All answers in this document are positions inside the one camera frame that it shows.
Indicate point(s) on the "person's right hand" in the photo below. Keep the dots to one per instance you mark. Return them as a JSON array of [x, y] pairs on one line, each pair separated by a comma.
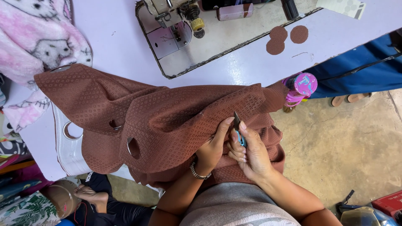
[[256, 157]]

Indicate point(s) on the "leaf print fabric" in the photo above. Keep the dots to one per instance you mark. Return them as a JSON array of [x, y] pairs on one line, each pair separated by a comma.
[[28, 212]]

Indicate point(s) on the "printed paper card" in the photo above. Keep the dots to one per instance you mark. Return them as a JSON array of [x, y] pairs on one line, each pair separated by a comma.
[[342, 7]]

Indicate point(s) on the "pink printed fleece blanket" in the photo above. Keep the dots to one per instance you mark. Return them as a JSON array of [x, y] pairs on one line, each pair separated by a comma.
[[34, 40]]

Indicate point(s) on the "heap of colourful fabrics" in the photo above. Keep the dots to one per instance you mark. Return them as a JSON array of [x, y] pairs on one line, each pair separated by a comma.
[[14, 163]]

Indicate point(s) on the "person's left hand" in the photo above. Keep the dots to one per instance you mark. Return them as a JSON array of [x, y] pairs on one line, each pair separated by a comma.
[[211, 153]]

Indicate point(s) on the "white eyelet curtain tape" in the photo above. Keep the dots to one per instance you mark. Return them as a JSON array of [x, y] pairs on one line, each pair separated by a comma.
[[67, 153]]

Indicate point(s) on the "brown fabric circle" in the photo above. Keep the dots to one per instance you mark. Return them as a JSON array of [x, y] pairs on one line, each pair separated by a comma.
[[275, 47], [278, 33], [299, 34]]

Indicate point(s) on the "black cylinder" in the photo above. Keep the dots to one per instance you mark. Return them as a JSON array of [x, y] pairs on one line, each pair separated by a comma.
[[290, 8]]

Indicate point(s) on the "pink patterned bottle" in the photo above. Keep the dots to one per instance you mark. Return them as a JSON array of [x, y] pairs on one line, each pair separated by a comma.
[[303, 84]]

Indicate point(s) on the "person's grey shirt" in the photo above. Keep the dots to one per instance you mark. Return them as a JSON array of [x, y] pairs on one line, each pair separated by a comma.
[[235, 204]]

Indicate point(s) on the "beige sewing machine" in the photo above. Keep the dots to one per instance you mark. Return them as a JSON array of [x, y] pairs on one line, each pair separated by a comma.
[[219, 40]]

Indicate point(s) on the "brown round plastic container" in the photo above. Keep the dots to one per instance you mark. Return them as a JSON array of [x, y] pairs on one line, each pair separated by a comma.
[[59, 197]]

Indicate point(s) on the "helmet with clear visor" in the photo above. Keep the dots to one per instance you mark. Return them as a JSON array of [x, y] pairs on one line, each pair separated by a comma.
[[364, 216]]

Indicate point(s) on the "person's black trousers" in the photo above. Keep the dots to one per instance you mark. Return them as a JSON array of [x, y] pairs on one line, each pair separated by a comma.
[[125, 215]]

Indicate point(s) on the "red box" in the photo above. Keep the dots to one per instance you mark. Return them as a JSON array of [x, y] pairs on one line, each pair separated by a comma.
[[389, 202]]

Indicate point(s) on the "pink rectangular case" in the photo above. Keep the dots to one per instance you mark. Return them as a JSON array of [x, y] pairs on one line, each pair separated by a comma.
[[235, 12]]

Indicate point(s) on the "person's left foot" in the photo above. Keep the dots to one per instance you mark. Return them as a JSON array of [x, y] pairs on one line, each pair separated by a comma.
[[92, 196]]

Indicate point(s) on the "brown patterned curtain fabric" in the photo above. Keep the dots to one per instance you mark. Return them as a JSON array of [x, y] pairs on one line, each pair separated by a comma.
[[157, 119]]

